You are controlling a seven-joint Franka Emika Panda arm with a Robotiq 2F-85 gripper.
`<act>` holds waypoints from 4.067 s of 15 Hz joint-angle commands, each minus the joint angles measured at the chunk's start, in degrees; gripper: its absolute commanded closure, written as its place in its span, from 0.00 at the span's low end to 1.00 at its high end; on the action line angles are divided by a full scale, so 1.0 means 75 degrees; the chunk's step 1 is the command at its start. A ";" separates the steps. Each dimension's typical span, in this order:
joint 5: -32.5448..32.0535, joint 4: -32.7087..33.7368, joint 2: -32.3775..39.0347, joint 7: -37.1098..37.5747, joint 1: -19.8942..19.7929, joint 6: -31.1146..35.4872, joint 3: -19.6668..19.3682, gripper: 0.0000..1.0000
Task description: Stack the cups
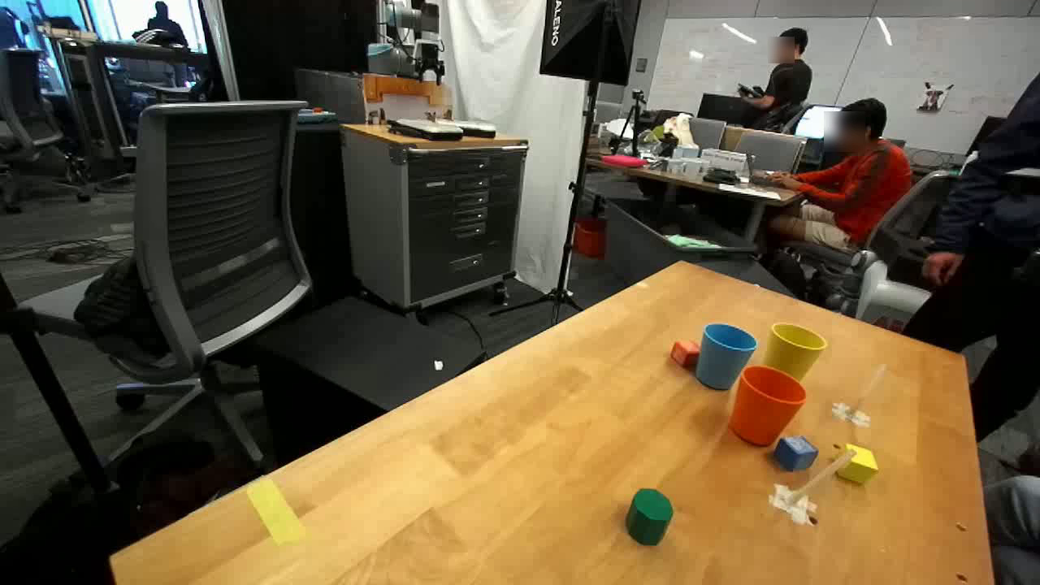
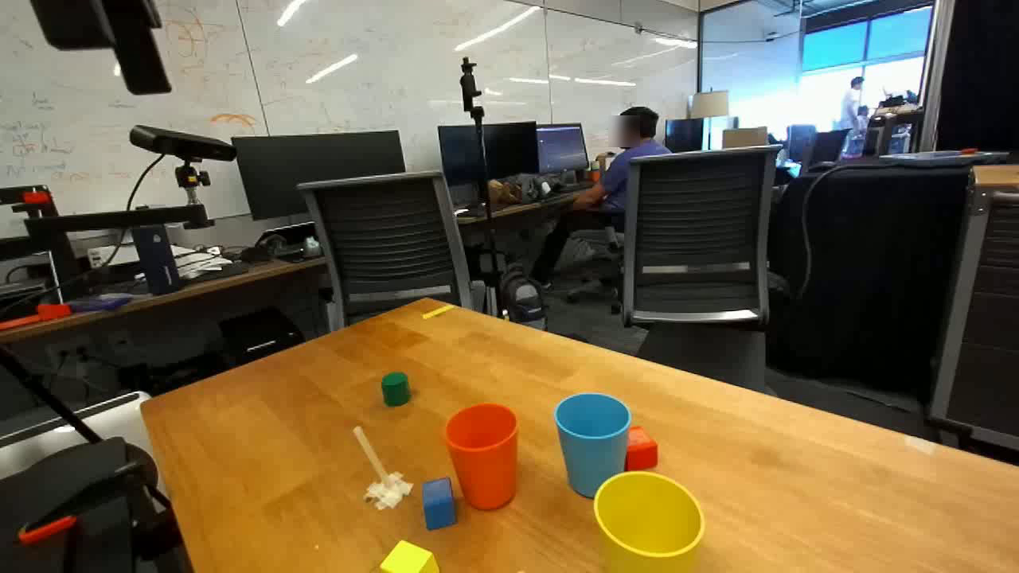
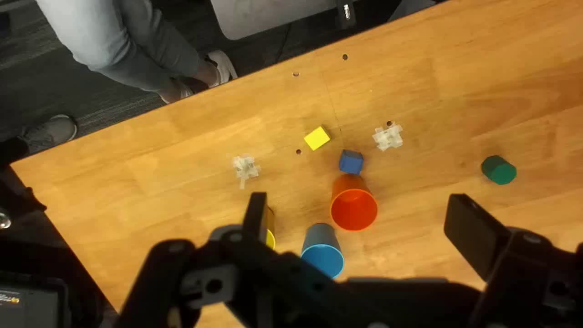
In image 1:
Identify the blue plastic cup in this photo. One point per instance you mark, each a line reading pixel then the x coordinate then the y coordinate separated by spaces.
pixel 721 360

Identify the yellow plastic cup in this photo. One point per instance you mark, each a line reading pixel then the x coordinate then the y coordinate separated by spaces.
pixel 794 352

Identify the red bucket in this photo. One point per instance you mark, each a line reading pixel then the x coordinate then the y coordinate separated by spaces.
pixel 589 235

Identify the gray drawer cabinet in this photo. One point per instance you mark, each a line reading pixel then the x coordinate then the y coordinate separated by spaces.
pixel 433 224

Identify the black light stand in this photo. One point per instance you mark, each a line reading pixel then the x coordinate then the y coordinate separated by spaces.
pixel 580 198

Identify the black low platform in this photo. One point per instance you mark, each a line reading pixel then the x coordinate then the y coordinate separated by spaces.
pixel 378 346

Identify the orange-red wooden block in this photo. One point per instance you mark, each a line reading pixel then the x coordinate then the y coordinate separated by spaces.
pixel 683 352

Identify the flat black device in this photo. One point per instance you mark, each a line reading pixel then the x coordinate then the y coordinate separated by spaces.
pixel 428 129

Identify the cardboard box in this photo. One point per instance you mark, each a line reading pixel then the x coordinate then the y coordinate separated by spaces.
pixel 407 96

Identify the white curtain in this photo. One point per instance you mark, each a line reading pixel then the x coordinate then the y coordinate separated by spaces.
pixel 493 68

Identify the cluttered wooden desk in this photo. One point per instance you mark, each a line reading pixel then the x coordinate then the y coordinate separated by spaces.
pixel 748 192

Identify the green wooden cylinder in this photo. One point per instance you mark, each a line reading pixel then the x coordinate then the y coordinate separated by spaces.
pixel 648 519

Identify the black softbox light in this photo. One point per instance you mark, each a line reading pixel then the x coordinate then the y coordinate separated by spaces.
pixel 589 36

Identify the orange plastic cup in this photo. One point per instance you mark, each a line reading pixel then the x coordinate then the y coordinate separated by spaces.
pixel 765 412

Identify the gray mesh office chair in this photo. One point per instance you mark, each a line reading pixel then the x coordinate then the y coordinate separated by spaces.
pixel 223 224

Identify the blue wooden block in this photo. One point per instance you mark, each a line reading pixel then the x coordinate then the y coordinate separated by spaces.
pixel 794 453

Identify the yellow tape strip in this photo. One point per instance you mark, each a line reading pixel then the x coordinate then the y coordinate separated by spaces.
pixel 274 511

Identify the person in black shirt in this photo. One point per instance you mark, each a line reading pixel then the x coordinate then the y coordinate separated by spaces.
pixel 788 87

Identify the lit laptop screen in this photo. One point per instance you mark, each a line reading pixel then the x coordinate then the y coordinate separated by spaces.
pixel 817 121

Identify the white taped plastic stick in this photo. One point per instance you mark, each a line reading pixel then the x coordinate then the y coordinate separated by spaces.
pixel 791 504

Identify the clear plastic jack piece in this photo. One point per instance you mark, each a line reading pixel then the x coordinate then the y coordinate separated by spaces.
pixel 850 414

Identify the person in red sweater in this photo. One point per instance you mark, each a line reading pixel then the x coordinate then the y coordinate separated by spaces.
pixel 863 190

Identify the white office chair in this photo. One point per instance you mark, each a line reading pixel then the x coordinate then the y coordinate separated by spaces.
pixel 896 294

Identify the yellow wooden block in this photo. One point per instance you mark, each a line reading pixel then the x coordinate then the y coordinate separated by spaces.
pixel 860 466

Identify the black bag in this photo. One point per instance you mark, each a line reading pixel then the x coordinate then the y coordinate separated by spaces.
pixel 115 310

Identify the glossy white whiteboard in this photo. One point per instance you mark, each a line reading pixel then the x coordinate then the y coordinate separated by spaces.
pixel 864 61

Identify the distant person dark clothes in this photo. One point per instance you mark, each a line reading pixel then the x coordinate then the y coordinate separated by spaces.
pixel 162 26

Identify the person in dark jacket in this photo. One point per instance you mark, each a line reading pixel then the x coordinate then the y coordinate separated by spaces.
pixel 991 207

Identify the black tripod leg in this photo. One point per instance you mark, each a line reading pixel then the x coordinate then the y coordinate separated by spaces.
pixel 50 385

